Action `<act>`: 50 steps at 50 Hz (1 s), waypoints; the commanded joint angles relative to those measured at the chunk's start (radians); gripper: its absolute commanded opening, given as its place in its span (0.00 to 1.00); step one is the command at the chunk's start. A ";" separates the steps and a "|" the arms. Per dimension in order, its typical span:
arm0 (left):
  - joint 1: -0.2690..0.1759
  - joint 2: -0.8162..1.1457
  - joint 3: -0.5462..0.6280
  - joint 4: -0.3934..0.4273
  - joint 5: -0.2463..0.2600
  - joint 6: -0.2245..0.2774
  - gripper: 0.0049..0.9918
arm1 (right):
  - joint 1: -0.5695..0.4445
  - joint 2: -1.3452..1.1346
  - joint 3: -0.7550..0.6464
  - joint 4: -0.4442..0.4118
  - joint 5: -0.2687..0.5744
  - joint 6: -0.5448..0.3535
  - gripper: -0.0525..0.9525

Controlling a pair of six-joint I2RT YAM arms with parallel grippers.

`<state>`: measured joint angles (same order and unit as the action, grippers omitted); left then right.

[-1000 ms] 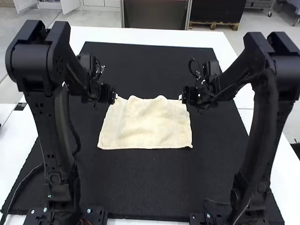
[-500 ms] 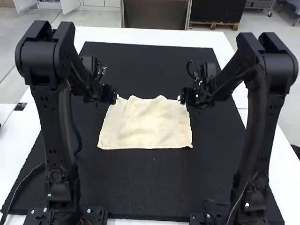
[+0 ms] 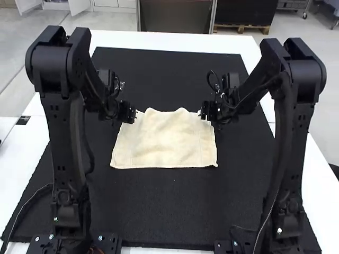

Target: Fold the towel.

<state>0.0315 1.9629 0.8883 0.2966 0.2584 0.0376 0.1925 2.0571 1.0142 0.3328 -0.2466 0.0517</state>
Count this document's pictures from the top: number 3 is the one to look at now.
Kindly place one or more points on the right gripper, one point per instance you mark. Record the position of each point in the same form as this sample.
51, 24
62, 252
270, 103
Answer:
210, 110

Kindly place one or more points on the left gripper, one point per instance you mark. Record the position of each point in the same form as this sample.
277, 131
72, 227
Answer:
125, 112

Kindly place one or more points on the pale towel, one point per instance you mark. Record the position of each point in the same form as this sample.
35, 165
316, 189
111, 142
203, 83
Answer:
164, 140

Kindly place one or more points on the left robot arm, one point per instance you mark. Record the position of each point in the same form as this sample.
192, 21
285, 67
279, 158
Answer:
63, 119

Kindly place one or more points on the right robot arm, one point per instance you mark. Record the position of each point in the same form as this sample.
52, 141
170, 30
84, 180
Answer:
291, 127

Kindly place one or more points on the wooden pallet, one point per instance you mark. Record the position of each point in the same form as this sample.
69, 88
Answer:
241, 28

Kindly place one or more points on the black mat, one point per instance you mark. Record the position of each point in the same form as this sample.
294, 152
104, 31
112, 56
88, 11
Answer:
169, 201

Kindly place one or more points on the black crate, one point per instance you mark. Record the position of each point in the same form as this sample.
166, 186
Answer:
243, 12

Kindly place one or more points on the white cupboard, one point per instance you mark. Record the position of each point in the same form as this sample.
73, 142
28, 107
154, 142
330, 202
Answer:
106, 4

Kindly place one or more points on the grey rack trolley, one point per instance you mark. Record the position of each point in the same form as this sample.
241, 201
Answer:
294, 5

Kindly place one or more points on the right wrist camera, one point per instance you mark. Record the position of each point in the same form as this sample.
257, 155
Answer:
231, 79

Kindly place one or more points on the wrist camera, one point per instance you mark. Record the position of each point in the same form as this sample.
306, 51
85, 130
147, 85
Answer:
104, 76
231, 79

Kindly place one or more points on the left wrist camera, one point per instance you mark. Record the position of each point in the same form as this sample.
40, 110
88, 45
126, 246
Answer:
104, 76

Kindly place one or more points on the black panel with grey frame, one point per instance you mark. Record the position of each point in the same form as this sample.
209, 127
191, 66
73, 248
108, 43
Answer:
172, 16

